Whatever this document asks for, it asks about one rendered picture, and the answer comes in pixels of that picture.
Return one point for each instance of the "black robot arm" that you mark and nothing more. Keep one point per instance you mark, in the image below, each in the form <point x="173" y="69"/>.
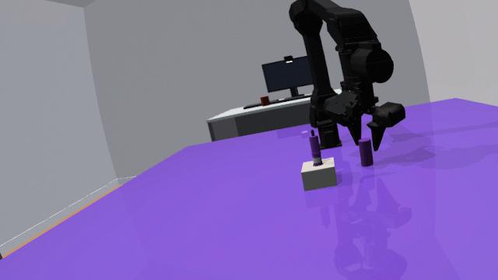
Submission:
<point x="359" y="52"/>

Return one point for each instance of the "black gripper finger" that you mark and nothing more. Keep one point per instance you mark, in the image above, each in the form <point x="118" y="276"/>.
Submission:
<point x="377" y="134"/>
<point x="355" y="130"/>

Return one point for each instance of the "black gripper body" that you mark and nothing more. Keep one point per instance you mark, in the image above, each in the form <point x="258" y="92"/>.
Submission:
<point x="387" y="115"/>

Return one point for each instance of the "white block with socket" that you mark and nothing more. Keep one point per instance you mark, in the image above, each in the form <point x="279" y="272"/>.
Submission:
<point x="317" y="177"/>

